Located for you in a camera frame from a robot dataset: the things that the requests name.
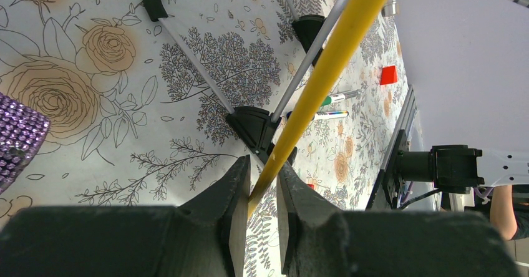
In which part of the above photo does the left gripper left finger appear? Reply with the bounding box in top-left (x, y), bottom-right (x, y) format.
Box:
top-left (1, 156), bottom-right (251, 276)

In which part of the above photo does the yellow framed whiteboard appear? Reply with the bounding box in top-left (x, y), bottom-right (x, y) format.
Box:
top-left (124, 0), bottom-right (409, 210)

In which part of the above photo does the blue whiteboard marker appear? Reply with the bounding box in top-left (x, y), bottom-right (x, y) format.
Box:
top-left (310, 110), bottom-right (349, 121)

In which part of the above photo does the green whiteboard marker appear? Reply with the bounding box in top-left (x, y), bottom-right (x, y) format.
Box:
top-left (321, 90), bottom-right (362, 107)

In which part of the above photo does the floral table mat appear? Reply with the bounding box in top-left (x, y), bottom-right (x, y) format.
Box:
top-left (0, 0), bottom-right (410, 277)

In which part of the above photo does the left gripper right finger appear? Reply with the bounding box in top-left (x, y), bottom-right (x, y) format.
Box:
top-left (277, 163), bottom-right (519, 276)

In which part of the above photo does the purple glitter microphone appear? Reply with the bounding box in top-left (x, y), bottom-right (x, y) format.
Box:
top-left (1, 94), bottom-right (51, 193)

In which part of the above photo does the red triangular block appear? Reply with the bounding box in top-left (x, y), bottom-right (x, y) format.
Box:
top-left (380, 66), bottom-right (398, 85)

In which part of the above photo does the person forearm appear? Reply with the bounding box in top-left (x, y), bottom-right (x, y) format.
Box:
top-left (490, 185), bottom-right (518, 241)

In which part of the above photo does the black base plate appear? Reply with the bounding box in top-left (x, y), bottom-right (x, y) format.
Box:
top-left (366, 85), bottom-right (417, 210)

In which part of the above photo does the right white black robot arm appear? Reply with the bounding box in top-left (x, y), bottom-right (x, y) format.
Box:
top-left (393, 145), bottom-right (528, 194)

